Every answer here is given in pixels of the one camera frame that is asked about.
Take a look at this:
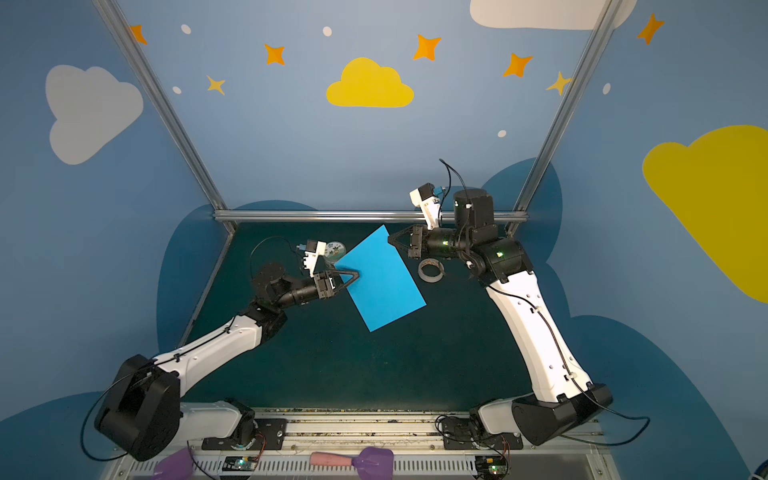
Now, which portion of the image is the front aluminium rail base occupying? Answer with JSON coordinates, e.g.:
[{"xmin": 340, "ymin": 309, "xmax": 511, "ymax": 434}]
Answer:
[{"xmin": 116, "ymin": 409, "xmax": 622, "ymax": 480}]

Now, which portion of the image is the right green circuit board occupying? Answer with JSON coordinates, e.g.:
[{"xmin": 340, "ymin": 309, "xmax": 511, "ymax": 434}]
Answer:
[{"xmin": 475, "ymin": 456, "xmax": 508, "ymax": 479}]

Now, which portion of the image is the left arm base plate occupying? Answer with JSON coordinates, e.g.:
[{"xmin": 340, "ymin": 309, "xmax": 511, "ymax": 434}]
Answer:
[{"xmin": 201, "ymin": 418, "xmax": 287, "ymax": 451}]

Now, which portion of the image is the aluminium left corner post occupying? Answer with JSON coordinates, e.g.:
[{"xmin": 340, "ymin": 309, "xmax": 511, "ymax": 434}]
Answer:
[{"xmin": 92, "ymin": 0, "xmax": 228, "ymax": 212}]

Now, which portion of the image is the left side floor rail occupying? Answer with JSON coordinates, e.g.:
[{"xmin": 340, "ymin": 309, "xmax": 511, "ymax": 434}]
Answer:
[{"xmin": 178, "ymin": 230, "xmax": 236, "ymax": 349}]

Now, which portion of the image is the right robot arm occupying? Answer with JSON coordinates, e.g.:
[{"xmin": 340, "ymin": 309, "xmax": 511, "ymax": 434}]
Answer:
[{"xmin": 388, "ymin": 183, "xmax": 613, "ymax": 445}]

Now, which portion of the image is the left green circuit board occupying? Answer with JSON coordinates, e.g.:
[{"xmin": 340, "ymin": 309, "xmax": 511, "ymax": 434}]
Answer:
[{"xmin": 222, "ymin": 456, "xmax": 260, "ymax": 472}]

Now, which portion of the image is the aluminium right corner post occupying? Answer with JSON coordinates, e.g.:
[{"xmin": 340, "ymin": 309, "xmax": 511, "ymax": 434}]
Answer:
[{"xmin": 505, "ymin": 0, "xmax": 623, "ymax": 237}]

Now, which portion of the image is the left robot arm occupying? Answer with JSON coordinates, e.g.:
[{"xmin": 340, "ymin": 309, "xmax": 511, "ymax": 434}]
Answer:
[{"xmin": 93, "ymin": 262, "xmax": 360, "ymax": 461}]

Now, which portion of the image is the purple scoop left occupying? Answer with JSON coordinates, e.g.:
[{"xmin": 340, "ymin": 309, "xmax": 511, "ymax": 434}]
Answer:
[{"xmin": 151, "ymin": 448, "xmax": 195, "ymax": 480}]

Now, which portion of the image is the purple shovel pink handle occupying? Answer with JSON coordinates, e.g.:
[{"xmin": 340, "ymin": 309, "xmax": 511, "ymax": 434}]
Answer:
[{"xmin": 309, "ymin": 447, "xmax": 394, "ymax": 480}]

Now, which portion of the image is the green circuit board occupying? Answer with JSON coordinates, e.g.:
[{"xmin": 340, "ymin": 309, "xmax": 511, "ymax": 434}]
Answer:
[
  {"xmin": 475, "ymin": 456, "xmax": 508, "ymax": 479},
  {"xmin": 222, "ymin": 456, "xmax": 260, "ymax": 472}
]

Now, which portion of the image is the small patterned jar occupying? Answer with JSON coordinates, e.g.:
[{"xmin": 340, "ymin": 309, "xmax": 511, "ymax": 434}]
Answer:
[{"xmin": 324, "ymin": 241, "xmax": 346, "ymax": 262}]

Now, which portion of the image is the cyan paper sheet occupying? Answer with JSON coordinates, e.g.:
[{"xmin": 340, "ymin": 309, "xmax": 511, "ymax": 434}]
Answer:
[{"xmin": 336, "ymin": 225, "xmax": 426, "ymax": 332}]

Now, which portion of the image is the aluminium corner post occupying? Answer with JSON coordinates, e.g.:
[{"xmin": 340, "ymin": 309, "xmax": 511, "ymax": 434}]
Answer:
[
  {"xmin": 505, "ymin": 0, "xmax": 623, "ymax": 237},
  {"xmin": 92, "ymin": 0, "xmax": 228, "ymax": 212}
]

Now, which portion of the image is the aluminium back frame rail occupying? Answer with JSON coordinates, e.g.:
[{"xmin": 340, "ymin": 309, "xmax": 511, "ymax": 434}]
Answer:
[{"xmin": 214, "ymin": 209, "xmax": 529, "ymax": 224}]

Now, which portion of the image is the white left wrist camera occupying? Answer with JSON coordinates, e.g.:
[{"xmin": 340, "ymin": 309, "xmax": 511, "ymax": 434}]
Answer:
[{"xmin": 302, "ymin": 240, "xmax": 327, "ymax": 277}]

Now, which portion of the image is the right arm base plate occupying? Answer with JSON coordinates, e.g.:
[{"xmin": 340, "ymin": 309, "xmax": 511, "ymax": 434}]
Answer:
[{"xmin": 435, "ymin": 415, "xmax": 523, "ymax": 452}]

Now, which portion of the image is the white double-sided tape roll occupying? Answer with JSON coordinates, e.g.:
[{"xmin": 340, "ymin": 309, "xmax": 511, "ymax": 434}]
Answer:
[{"xmin": 418, "ymin": 258, "xmax": 445, "ymax": 284}]

